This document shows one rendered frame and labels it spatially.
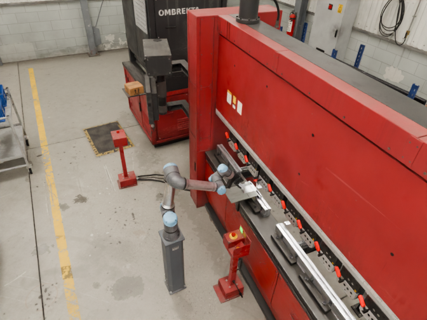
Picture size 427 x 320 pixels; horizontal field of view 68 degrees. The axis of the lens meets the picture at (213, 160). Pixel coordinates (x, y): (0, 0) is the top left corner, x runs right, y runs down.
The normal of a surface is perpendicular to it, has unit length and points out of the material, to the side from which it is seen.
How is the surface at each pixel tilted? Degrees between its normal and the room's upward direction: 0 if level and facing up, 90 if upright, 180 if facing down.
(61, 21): 90
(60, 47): 90
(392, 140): 90
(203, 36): 90
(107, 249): 0
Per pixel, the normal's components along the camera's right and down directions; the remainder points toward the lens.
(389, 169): -0.92, 0.22
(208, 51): 0.39, 0.58
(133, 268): 0.04, -0.79
